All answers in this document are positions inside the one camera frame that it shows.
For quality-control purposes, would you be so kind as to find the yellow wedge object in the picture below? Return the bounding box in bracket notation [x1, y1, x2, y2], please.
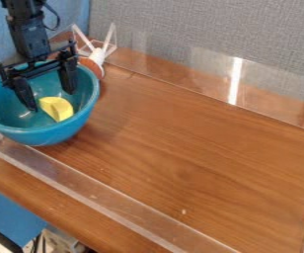
[40, 97, 74, 122]

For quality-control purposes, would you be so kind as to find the orange white plunger toy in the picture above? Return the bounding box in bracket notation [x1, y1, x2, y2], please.
[78, 47, 106, 79]

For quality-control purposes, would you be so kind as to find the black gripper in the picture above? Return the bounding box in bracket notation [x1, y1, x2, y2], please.
[0, 39, 78, 111]

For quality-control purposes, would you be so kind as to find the blue bowl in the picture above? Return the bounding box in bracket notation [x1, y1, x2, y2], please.
[0, 65, 101, 146]

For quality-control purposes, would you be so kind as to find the clear acrylic front barrier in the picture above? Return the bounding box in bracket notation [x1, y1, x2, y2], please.
[0, 134, 240, 253]

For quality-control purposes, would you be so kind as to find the clear acrylic barrier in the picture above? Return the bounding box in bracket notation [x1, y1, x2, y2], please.
[88, 28, 304, 134]
[0, 134, 240, 253]

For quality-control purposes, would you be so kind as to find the clear acrylic back barrier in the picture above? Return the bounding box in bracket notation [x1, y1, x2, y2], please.
[88, 28, 304, 134]

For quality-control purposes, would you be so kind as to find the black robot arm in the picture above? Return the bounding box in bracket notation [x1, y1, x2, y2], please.
[0, 0, 78, 111]

